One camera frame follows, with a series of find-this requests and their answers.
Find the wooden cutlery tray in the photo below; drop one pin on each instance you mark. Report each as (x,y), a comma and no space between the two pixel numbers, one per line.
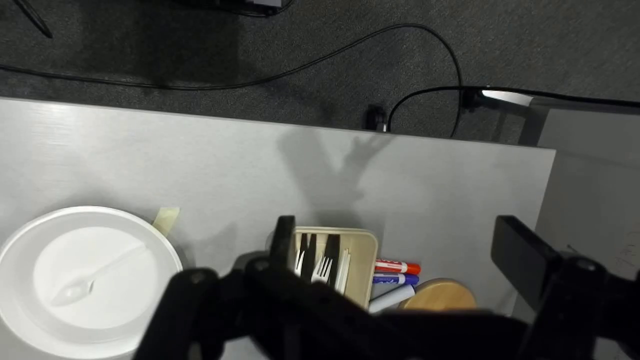
(354,259)

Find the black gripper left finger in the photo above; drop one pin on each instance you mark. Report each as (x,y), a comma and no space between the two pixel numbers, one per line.
(260,301)

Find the red marker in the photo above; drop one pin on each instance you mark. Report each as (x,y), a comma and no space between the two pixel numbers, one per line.
(397,267)

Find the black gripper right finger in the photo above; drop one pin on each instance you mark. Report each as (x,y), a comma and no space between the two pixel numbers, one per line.
(577,301)

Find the yellowish tape piece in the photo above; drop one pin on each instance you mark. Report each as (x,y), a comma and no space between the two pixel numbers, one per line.
(166,220)

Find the white foam plate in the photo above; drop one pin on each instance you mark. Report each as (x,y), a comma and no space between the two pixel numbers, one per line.
(53,248)

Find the blue marker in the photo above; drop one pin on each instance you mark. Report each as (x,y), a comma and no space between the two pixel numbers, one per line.
(397,278)

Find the round wooden lid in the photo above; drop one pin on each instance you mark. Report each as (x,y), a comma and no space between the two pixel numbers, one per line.
(440,296)

